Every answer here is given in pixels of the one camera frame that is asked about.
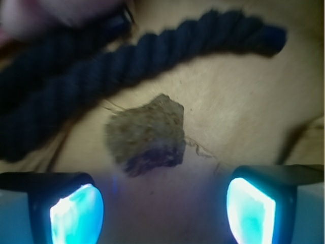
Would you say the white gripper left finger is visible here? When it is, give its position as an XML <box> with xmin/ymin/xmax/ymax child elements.
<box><xmin>1</xmin><ymin>172</ymin><xmax>104</xmax><ymax>243</ymax></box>

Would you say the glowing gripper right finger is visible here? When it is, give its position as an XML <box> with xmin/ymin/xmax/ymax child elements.
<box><xmin>226</xmin><ymin>164</ymin><xmax>324</xmax><ymax>243</ymax></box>

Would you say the brown rock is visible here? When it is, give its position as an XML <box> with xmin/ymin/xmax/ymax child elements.
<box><xmin>105</xmin><ymin>94</ymin><xmax>186</xmax><ymax>177</ymax></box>

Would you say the brown paper bag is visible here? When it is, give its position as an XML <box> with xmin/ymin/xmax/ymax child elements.
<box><xmin>1</xmin><ymin>1</ymin><xmax>324</xmax><ymax>243</ymax></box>

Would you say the pink plush bunny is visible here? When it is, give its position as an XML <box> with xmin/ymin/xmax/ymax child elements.
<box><xmin>1</xmin><ymin>0</ymin><xmax>127</xmax><ymax>47</ymax></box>

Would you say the dark blue twisted rope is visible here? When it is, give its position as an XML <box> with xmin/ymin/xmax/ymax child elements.
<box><xmin>0</xmin><ymin>9</ymin><xmax>289</xmax><ymax>163</ymax></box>

